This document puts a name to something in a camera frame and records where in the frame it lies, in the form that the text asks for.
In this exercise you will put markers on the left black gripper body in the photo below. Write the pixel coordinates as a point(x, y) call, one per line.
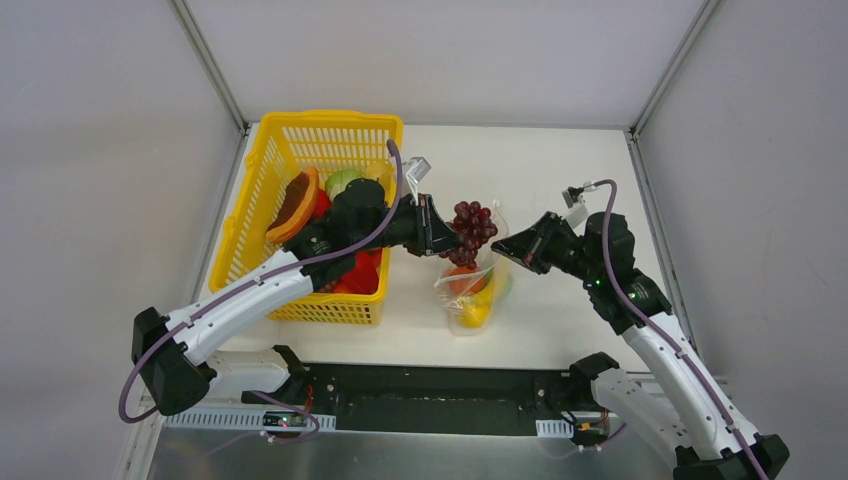
point(427, 225)

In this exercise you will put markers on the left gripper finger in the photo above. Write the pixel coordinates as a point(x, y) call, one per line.
point(440, 215)
point(440, 246)

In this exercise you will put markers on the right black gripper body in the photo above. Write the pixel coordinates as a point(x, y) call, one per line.
point(542, 243)

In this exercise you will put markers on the dark purple grapes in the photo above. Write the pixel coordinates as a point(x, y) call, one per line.
point(475, 226)

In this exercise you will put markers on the orange pumpkin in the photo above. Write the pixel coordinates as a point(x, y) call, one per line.
point(463, 281)

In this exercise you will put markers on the yellow banana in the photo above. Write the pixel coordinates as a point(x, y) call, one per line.
point(488, 294)

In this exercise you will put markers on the clear zip top bag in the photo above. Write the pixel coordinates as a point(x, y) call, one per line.
point(485, 261)

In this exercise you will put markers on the green apple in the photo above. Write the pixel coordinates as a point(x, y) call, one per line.
point(506, 284)

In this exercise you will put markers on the yellow lemon fruit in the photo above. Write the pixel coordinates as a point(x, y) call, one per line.
point(474, 315)

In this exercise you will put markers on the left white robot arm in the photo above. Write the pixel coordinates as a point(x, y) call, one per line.
point(171, 353)

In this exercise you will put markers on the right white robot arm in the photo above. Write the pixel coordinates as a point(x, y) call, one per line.
point(695, 427)

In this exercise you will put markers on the yellow pear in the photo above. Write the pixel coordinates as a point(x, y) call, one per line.
point(383, 172)

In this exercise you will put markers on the red bell pepper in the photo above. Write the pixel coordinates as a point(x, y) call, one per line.
point(364, 278)

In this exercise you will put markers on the green cabbage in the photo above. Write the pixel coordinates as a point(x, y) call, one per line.
point(338, 181)

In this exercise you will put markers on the papaya slice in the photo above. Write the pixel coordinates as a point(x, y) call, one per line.
point(297, 207)

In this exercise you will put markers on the yellow plastic basket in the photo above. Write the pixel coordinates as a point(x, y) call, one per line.
point(283, 191)

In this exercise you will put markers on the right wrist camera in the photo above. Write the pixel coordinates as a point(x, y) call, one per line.
point(577, 211)

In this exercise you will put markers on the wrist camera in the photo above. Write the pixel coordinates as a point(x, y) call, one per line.
point(414, 170)
point(577, 211)

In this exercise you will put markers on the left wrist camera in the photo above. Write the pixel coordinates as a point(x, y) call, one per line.
point(414, 170)

